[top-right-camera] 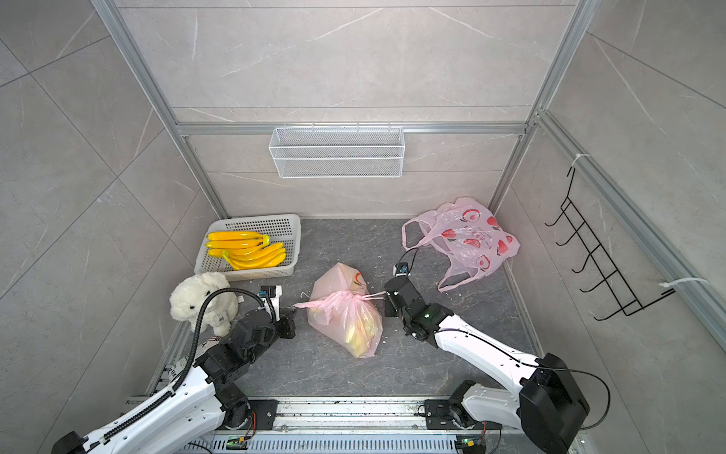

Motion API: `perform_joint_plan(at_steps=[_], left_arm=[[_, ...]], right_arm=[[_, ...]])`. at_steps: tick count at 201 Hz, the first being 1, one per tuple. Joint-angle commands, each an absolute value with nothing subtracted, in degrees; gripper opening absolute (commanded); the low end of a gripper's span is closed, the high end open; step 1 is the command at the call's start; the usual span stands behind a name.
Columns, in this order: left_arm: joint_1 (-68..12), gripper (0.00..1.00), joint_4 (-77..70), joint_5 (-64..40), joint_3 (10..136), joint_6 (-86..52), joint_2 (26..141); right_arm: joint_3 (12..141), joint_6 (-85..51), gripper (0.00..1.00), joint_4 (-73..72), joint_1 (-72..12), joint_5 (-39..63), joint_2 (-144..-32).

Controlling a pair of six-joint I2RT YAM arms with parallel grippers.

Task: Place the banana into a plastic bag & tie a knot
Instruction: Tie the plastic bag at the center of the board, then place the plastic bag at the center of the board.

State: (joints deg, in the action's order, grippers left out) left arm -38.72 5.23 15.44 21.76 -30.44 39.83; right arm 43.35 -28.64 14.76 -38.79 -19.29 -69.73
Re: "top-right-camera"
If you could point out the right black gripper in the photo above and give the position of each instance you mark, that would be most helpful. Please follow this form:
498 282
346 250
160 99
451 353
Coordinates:
388 306

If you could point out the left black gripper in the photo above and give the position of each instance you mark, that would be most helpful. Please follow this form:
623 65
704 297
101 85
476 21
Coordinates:
285 323

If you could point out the pink plastic bag front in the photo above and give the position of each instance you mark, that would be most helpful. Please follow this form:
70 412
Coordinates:
342 308

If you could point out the orange yellow banana bunch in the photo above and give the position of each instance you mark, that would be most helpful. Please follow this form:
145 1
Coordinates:
245 250

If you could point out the pink strawberry plastic bag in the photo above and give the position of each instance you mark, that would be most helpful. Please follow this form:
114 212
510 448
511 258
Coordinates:
468 234

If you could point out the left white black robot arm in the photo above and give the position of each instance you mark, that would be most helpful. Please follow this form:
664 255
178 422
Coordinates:
204 395

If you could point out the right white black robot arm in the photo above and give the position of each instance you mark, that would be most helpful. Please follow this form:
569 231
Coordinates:
539 396

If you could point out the white plush toy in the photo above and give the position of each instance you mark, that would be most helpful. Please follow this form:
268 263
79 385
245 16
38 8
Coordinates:
187 299

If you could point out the white plastic basket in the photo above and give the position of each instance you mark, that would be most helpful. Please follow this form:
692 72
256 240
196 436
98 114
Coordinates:
280 228

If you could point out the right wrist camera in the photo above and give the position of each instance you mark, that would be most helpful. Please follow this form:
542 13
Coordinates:
401 269

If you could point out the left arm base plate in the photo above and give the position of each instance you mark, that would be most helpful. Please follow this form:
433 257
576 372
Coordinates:
259 413

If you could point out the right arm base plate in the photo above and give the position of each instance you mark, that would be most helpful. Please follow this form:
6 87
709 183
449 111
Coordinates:
441 415

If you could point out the aluminium mounting rail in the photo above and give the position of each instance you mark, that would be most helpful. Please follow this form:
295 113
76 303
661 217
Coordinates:
356 424

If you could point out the white wire mesh shelf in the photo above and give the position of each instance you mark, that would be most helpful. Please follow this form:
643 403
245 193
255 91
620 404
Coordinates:
338 152

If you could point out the black wire hook rack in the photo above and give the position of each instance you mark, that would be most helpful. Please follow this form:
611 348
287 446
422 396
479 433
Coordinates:
598 258

